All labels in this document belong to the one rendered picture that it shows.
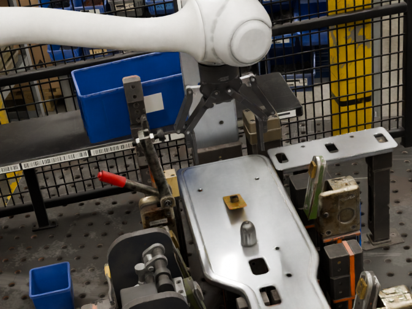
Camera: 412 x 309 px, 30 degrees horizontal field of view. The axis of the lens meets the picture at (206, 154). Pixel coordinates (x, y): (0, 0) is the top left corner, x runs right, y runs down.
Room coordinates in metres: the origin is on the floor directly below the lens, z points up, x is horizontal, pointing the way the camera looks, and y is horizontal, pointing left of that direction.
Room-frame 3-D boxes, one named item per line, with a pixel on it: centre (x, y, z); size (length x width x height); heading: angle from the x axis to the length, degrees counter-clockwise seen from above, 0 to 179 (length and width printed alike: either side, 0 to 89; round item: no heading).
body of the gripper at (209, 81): (1.34, -0.05, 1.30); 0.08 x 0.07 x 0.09; 97
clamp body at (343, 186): (1.31, -0.26, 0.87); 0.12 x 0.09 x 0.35; 97
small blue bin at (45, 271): (1.45, 0.41, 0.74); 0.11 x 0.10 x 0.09; 7
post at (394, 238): (1.54, -0.41, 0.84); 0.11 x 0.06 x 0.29; 97
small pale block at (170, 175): (1.40, 0.09, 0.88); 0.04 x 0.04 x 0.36; 7
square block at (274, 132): (1.63, -0.14, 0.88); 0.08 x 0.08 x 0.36; 7
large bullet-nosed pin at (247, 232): (1.21, -0.06, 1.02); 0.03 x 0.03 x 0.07
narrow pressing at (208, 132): (1.60, -0.03, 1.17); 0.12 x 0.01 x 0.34; 97
